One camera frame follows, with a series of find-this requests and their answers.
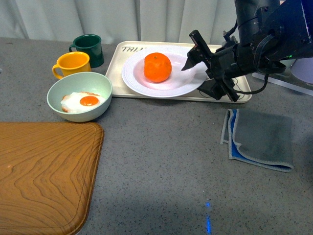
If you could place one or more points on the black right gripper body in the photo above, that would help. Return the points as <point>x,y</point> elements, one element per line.
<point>227,63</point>

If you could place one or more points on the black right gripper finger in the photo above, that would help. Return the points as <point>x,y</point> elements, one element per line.
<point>197,54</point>
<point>212,88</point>

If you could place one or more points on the white round plate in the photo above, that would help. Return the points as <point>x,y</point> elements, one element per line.
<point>179,83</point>

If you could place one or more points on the orange mandarin fruit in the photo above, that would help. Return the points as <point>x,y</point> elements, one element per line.
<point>157,67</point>

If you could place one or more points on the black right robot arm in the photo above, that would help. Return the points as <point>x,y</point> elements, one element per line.
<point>266,33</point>

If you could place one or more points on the grey pleated curtain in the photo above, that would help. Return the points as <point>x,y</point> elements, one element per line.
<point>117,20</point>

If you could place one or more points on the purple plastic cup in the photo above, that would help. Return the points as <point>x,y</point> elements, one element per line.
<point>302,69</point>

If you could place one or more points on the grey blue folded cloth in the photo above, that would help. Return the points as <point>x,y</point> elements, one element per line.
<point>258,138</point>

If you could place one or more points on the cream bear serving tray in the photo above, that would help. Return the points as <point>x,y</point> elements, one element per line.
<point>126,49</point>

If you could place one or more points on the dark green enamel mug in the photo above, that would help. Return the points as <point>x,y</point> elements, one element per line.
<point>91,45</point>

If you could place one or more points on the light green bowl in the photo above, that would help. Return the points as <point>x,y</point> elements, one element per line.
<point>91,82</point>

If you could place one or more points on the yellow enamel mug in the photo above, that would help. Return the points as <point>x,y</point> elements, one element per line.
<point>70,63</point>

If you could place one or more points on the fake fried egg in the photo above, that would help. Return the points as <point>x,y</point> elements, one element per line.
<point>78,102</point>

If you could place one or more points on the wooden cutting board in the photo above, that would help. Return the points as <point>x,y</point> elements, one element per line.
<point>47,175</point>

